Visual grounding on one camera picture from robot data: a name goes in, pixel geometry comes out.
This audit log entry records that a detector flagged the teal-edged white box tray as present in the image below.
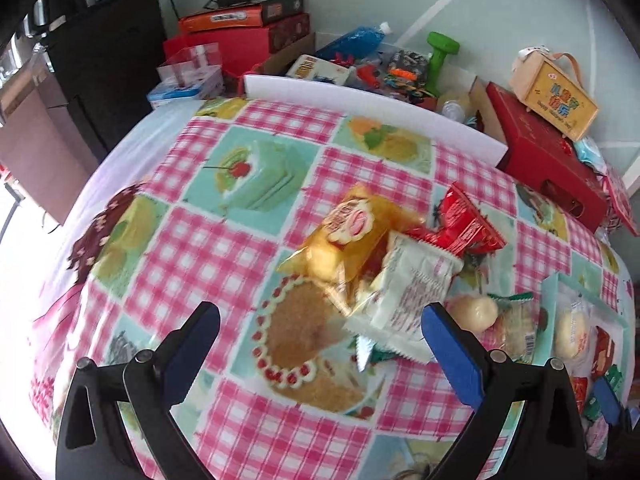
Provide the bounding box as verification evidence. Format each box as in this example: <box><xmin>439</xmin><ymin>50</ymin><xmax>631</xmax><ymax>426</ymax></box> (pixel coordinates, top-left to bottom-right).
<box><xmin>542</xmin><ymin>271</ymin><xmax>638</xmax><ymax>461</ymax></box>

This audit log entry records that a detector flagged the clear round bread packet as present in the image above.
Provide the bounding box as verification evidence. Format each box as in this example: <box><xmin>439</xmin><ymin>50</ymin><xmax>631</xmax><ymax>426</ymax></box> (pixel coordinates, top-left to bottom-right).
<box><xmin>554</xmin><ymin>296</ymin><xmax>598</xmax><ymax>363</ymax></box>

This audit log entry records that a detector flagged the green dumbbell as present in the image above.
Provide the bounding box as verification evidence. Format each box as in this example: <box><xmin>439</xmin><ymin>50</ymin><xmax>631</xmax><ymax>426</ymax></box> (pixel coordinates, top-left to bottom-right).
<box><xmin>424</xmin><ymin>31</ymin><xmax>462</xmax><ymax>93</ymax></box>

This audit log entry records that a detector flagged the clear plastic box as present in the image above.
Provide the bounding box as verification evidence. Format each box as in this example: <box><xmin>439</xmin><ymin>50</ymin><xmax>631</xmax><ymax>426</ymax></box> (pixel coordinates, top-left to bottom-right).
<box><xmin>157</xmin><ymin>42</ymin><xmax>223</xmax><ymax>86</ymax></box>

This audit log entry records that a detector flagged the round white pastry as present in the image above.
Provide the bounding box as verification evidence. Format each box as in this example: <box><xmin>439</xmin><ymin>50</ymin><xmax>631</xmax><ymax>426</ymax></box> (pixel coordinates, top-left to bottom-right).
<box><xmin>447</xmin><ymin>294</ymin><xmax>499</xmax><ymax>335</ymax></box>

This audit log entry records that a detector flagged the red triangular snack packet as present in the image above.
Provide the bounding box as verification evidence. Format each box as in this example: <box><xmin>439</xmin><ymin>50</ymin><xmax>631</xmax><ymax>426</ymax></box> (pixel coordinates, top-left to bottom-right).
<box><xmin>406</xmin><ymin>181</ymin><xmax>507</xmax><ymax>257</ymax></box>

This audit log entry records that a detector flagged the clear plastic bottle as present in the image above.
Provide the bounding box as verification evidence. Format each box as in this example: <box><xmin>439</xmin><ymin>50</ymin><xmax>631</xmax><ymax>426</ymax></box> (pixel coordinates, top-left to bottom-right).
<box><xmin>439</xmin><ymin>97</ymin><xmax>473</xmax><ymax>122</ymax></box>

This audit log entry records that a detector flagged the brown cardboard panel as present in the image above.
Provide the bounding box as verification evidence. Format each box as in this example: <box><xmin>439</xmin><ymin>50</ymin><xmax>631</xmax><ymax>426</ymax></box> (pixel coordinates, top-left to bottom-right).
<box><xmin>0</xmin><ymin>72</ymin><xmax>98</xmax><ymax>226</ymax></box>

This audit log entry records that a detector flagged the white foam board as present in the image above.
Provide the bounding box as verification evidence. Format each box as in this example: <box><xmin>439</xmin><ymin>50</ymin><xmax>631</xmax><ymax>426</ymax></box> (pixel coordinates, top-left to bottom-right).
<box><xmin>242</xmin><ymin>74</ymin><xmax>508</xmax><ymax>166</ymax></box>

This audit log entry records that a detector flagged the large red gift box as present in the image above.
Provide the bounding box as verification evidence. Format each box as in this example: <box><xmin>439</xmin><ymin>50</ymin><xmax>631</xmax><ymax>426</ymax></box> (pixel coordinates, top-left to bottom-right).
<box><xmin>485</xmin><ymin>82</ymin><xmax>608</xmax><ymax>233</ymax></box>

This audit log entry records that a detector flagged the orange box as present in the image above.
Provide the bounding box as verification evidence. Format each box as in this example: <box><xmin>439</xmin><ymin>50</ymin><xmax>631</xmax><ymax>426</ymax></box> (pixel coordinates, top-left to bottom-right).
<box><xmin>179</xmin><ymin>4</ymin><xmax>265</xmax><ymax>35</ymax></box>

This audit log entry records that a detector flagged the white green snack packet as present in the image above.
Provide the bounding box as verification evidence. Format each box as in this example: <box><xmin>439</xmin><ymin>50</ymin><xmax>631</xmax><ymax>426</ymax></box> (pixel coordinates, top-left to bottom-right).
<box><xmin>344</xmin><ymin>230</ymin><xmax>465</xmax><ymax>363</ymax></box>

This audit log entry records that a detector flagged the red white-striped snack packet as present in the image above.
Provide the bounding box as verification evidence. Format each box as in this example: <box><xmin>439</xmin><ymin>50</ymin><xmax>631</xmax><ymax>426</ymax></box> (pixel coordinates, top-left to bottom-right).
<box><xmin>592</xmin><ymin>326</ymin><xmax>617</xmax><ymax>378</ymax></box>

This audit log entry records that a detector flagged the blue liquid bottle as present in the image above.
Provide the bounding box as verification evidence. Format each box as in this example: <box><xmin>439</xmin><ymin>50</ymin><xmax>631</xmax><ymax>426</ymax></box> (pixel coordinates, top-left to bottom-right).
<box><xmin>316</xmin><ymin>21</ymin><xmax>392</xmax><ymax>61</ymax></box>

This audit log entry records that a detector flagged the plain red box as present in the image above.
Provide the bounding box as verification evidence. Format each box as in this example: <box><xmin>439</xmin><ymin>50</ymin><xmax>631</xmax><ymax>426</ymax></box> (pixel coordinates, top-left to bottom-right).
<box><xmin>164</xmin><ymin>12</ymin><xmax>312</xmax><ymax>76</ymax></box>

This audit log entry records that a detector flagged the colourful toy packet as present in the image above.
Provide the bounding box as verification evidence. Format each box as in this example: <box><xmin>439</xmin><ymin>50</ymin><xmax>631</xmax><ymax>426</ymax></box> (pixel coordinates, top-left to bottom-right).
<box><xmin>382</xmin><ymin>50</ymin><xmax>431</xmax><ymax>96</ymax></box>

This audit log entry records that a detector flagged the yellow gift box with handle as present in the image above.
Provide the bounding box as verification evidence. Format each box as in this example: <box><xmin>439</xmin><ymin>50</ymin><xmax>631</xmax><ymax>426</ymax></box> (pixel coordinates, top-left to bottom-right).
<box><xmin>509</xmin><ymin>46</ymin><xmax>600</xmax><ymax>142</ymax></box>

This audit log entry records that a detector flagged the yellow white card box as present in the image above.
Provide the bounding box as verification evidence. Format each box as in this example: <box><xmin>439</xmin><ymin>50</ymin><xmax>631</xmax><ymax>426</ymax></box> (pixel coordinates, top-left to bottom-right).
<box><xmin>286</xmin><ymin>54</ymin><xmax>353</xmax><ymax>86</ymax></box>

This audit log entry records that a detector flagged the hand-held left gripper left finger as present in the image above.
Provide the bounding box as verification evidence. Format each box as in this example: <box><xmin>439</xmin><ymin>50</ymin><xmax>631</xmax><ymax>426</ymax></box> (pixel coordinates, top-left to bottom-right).
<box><xmin>55</xmin><ymin>301</ymin><xmax>222</xmax><ymax>480</ymax></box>

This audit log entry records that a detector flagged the wet wipes pack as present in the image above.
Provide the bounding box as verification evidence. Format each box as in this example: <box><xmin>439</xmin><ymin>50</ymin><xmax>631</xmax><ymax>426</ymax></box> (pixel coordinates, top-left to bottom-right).
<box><xmin>574</xmin><ymin>137</ymin><xmax>607</xmax><ymax>173</ymax></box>

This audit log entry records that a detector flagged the pink checkered tablecloth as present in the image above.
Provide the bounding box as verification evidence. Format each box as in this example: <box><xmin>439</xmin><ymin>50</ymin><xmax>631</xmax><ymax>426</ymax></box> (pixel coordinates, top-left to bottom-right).
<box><xmin>30</xmin><ymin>97</ymin><xmax>636</xmax><ymax>480</ymax></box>

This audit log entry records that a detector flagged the yellow cake packet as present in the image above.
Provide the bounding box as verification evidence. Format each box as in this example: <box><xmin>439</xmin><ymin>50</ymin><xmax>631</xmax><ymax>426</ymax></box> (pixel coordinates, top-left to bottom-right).
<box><xmin>276</xmin><ymin>182</ymin><xmax>428</xmax><ymax>317</ymax></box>

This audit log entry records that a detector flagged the black cabinet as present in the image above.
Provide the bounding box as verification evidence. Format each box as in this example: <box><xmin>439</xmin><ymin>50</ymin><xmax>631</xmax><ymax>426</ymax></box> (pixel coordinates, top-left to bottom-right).
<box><xmin>30</xmin><ymin>0</ymin><xmax>168</xmax><ymax>161</ymax></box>

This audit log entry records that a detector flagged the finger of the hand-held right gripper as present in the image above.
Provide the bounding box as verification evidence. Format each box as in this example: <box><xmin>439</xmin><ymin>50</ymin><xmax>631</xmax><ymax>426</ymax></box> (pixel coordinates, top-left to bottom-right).
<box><xmin>592</xmin><ymin>376</ymin><xmax>638</xmax><ymax>461</ymax></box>

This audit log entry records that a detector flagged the clear cracker packet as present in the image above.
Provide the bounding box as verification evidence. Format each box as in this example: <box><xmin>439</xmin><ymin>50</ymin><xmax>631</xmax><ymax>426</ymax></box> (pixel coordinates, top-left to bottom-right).
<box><xmin>487</xmin><ymin>292</ymin><xmax>548</xmax><ymax>363</ymax></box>

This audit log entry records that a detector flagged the brown cardboard box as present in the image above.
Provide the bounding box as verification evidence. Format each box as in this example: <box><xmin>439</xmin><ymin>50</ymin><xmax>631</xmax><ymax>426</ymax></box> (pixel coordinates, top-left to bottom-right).
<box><xmin>250</xmin><ymin>31</ymin><xmax>503</xmax><ymax>136</ymax></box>

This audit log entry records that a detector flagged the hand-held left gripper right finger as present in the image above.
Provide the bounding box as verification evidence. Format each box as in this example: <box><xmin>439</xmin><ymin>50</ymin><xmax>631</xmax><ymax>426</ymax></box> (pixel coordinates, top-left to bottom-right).
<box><xmin>421</xmin><ymin>302</ymin><xmax>587</xmax><ymax>480</ymax></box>

